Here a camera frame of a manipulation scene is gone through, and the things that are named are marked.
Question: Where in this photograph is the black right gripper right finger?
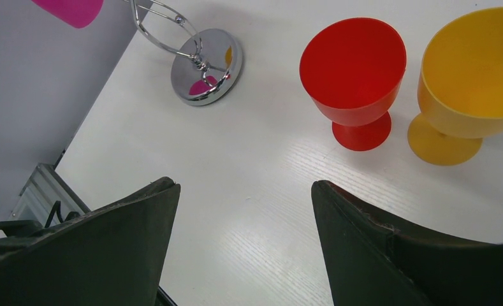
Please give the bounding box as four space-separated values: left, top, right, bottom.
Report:
311 180 503 305

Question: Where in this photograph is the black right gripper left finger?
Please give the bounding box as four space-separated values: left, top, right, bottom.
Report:
0 177 181 305

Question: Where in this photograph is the red wine glass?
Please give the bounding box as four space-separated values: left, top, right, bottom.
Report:
299 17 407 151

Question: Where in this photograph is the yellow wine glass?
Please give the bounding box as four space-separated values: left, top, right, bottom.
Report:
407 7 503 166

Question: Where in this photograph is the chrome wine glass rack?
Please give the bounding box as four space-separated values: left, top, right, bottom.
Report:
128 0 244 106

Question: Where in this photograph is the pink wine glass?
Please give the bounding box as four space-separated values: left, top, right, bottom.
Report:
32 0 104 29

